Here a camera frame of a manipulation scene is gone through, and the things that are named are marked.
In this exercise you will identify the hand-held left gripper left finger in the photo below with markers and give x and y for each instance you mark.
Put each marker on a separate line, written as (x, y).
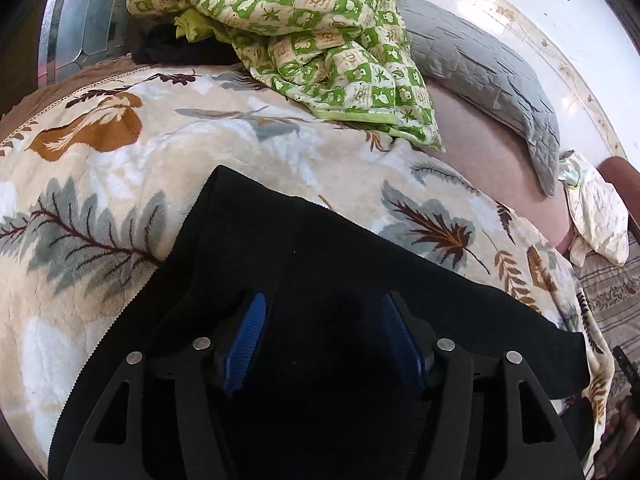
(245, 340)

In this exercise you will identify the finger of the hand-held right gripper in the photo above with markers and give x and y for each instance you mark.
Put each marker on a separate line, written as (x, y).
(629, 370)

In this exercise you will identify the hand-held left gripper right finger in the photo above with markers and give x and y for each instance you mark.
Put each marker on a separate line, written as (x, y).
(401, 340)

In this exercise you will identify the black pants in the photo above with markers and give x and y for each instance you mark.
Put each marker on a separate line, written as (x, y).
(325, 240)

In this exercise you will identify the striped brown bed sheet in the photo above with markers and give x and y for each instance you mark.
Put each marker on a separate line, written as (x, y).
(612, 300)

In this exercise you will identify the cream crumpled cloth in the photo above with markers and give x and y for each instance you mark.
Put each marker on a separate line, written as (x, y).
(597, 210)

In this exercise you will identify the pink bed sheet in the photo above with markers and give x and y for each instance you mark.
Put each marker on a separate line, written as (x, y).
(480, 155)

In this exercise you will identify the leaf print fleece blanket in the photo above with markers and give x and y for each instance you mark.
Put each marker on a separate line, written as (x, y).
(150, 160)

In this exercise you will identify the grey quilted pillow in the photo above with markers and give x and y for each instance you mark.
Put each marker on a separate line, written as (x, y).
(480, 65)

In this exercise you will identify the green checkered quilt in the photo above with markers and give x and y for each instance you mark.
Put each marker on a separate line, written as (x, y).
(320, 35)

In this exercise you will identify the patterned glass door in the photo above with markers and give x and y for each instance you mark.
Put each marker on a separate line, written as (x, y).
(85, 15)

